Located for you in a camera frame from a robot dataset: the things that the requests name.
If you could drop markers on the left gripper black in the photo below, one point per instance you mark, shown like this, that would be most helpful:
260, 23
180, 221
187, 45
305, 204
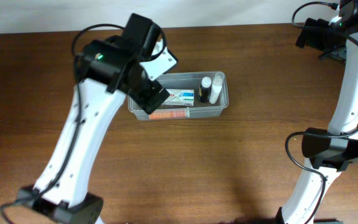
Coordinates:
143, 97

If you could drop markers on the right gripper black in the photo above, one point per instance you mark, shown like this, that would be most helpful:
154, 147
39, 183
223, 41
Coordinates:
314, 40

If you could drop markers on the orange effervescent tablet tube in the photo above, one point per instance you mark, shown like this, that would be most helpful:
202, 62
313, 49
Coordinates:
170, 114

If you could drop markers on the white Panadol medicine box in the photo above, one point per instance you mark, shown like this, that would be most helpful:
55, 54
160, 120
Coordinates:
180, 97

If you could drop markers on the black bottle with white cap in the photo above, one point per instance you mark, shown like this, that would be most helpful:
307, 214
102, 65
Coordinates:
205, 89

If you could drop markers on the white squeeze tube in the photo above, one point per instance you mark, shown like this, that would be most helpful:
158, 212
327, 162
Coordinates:
216, 87

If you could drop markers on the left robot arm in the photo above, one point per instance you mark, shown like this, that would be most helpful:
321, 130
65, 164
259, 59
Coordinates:
106, 72

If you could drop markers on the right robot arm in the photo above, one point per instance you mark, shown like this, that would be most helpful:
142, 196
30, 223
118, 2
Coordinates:
327, 152

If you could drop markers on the clear plastic container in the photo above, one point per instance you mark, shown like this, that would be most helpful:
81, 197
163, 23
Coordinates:
187, 81

